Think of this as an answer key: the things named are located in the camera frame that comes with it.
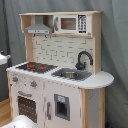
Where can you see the white toy microwave door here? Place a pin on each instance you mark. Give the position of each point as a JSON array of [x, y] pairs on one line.
[[70, 24]]

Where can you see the stove knob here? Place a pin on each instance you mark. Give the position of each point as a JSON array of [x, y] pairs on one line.
[[15, 79], [33, 84]]

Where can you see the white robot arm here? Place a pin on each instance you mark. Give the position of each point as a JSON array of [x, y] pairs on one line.
[[20, 121]]

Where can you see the wooden toy kitchen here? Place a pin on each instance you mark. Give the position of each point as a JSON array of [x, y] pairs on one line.
[[61, 50]]

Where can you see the grey toy sink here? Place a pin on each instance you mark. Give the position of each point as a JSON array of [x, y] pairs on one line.
[[72, 74]]

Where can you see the black toy faucet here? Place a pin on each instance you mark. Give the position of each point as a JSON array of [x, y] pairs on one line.
[[84, 60]]

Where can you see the black toy stovetop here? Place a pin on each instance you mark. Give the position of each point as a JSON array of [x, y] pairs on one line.
[[36, 67]]

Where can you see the white cabinet door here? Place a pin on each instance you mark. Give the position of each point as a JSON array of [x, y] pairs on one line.
[[63, 105]]

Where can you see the grey range hood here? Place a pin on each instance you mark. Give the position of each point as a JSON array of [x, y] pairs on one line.
[[38, 27]]

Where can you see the toy oven door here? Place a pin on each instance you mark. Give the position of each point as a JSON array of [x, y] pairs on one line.
[[29, 103]]

